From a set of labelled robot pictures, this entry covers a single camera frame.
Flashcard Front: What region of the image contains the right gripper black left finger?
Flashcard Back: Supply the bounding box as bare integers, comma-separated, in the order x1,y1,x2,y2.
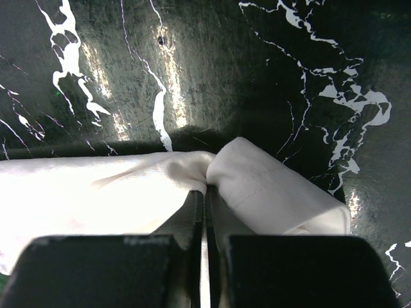
1,191,204,307

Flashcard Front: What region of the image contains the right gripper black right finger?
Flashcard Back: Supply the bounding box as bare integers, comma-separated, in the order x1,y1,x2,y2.
205,187,399,307

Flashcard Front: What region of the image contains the white green Charlie Brown t-shirt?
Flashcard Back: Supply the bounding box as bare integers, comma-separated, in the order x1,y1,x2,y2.
0,137,351,308

